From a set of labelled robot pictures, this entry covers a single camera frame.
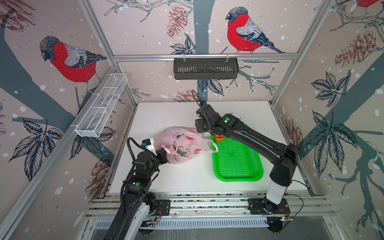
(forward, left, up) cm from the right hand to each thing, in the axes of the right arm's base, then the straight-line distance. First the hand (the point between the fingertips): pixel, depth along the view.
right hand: (199, 124), depth 80 cm
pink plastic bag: (+1, +11, -22) cm, 25 cm away
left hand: (-12, +17, -5) cm, 21 cm away
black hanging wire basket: (+46, -1, +6) cm, 47 cm away
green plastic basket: (-10, -22, -24) cm, 34 cm away
